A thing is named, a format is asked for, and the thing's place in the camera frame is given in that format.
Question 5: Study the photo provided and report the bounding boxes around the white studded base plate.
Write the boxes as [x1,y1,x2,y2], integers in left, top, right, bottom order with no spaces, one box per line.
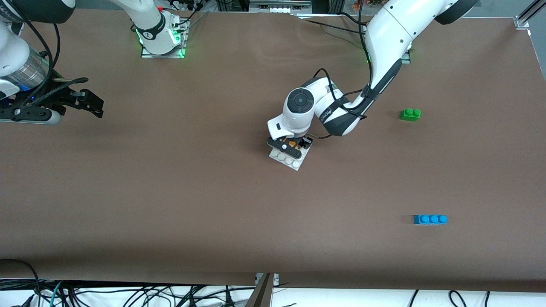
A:
[269,139,313,171]

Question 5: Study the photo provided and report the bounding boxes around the blue three-stud block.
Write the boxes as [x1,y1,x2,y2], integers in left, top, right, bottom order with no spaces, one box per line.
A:
[413,214,448,225]

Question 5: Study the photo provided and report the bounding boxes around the brown table cover sheet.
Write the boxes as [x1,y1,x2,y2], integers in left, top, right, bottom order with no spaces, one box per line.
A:
[0,9,546,293]

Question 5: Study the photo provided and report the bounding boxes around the white power strip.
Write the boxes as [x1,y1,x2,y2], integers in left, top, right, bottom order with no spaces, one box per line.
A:
[250,0,312,14]

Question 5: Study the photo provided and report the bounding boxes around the dark slanted beam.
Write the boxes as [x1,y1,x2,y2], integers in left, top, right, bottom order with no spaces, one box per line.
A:
[244,273,274,307]

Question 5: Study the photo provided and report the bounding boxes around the aluminium corner profile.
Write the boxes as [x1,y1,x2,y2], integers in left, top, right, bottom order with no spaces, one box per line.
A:
[514,0,542,30]

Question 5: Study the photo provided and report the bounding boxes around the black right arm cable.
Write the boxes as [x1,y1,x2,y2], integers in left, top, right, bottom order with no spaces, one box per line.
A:
[21,0,88,107]

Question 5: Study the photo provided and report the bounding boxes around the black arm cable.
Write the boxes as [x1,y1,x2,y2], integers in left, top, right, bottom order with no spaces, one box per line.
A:
[21,0,88,107]
[311,0,376,140]

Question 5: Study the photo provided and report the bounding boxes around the black base cable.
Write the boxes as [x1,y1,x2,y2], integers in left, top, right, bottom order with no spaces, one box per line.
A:
[299,18,368,35]
[173,0,210,31]
[339,12,368,26]

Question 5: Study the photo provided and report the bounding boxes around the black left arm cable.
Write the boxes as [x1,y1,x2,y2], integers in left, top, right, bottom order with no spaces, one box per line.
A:
[311,0,376,140]

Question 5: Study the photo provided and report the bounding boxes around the black looped floor cable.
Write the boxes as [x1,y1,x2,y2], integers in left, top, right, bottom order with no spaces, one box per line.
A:
[0,258,41,307]

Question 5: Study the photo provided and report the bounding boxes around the teal floor cable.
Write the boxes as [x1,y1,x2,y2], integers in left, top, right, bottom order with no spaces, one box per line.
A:
[36,281,64,307]

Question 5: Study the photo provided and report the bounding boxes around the black floor cable tangle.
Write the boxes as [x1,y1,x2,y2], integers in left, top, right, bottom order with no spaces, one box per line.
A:
[60,281,256,307]

